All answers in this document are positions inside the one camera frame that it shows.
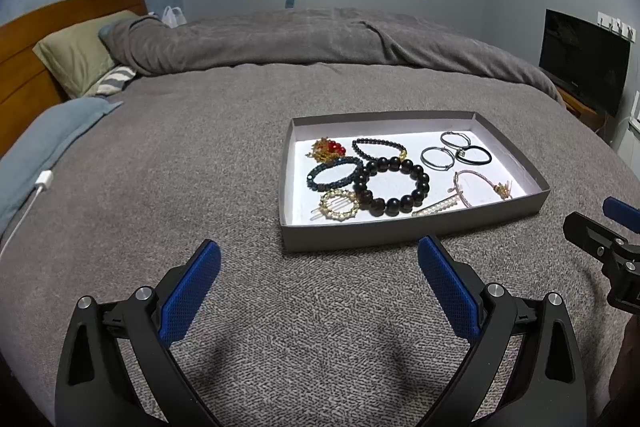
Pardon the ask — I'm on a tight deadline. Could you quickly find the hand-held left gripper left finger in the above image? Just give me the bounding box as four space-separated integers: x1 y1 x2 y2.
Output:
54 238 223 427

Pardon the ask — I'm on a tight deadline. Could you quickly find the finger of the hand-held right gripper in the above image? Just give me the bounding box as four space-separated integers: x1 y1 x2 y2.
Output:
562 212 640 313
602 197 640 236

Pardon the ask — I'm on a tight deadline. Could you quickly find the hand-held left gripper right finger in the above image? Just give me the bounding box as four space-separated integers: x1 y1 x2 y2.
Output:
417 235 587 427

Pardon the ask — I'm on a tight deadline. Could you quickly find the grey cardboard tray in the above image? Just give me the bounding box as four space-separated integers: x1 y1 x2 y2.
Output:
278 109 552 254

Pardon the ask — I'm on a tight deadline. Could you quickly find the pink string bracelet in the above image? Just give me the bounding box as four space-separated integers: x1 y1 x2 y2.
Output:
447 169 515 208

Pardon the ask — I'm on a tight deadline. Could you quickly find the gold round hair clip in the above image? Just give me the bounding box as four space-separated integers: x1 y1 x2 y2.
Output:
310 188 361 224

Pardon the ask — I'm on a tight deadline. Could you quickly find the person's right forearm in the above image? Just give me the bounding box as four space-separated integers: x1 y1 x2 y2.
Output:
607 314 640 427

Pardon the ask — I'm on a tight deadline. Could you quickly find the white router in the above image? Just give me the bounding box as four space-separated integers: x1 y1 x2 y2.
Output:
617 89 640 158

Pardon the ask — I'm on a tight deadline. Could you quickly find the pearl hair clip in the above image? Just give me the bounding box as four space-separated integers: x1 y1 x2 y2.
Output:
411 194 463 218

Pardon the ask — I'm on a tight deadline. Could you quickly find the wooden television stand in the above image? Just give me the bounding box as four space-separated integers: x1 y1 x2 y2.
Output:
555 86 601 120

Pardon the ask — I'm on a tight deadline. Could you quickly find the grey bed blanket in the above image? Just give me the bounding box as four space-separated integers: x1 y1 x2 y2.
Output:
0 62 640 427

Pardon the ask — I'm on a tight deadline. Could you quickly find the silver hoop earring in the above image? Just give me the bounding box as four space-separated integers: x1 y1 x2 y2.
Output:
421 146 456 171
440 131 473 150

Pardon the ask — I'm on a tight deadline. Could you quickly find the black television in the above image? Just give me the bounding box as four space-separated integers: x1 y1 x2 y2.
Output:
539 9 632 118

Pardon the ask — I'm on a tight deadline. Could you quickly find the red and gold brooch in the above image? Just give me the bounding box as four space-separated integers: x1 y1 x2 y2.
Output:
306 137 347 162

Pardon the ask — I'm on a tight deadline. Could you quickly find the light blue blanket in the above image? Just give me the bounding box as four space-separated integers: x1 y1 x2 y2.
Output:
0 97 123 238

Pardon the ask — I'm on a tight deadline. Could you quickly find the grey striped pillow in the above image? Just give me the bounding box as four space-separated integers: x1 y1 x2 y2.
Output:
95 66 138 96

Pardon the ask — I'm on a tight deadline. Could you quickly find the olive green pillow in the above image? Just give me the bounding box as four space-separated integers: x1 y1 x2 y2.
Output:
32 10 141 100

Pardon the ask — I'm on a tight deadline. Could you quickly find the grey duvet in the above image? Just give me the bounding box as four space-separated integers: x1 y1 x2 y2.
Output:
99 7 566 105

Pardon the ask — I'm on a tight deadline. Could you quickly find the white plastic bag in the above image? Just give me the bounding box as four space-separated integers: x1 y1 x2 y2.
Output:
160 5 188 29

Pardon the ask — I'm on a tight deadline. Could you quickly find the wooden headboard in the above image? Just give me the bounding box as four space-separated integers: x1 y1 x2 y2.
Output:
0 0 149 158

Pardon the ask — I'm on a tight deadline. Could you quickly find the large black bead bracelet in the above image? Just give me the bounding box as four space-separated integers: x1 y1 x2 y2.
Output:
352 155 432 219

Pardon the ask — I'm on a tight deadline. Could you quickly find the black hair tie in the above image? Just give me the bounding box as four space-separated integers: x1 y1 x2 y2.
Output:
456 144 493 168

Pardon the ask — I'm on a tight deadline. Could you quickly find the dark blue bead bracelet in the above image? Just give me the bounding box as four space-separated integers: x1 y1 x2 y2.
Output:
306 157 364 194

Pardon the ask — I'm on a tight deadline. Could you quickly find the small black bead bracelet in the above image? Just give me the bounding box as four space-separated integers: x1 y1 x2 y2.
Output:
351 138 408 162

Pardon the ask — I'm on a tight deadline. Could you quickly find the white charger cable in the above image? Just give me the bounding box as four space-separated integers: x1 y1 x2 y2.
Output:
0 171 55 260

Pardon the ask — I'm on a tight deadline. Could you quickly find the white wall hook rack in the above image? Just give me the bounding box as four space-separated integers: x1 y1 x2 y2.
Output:
597 11 637 42

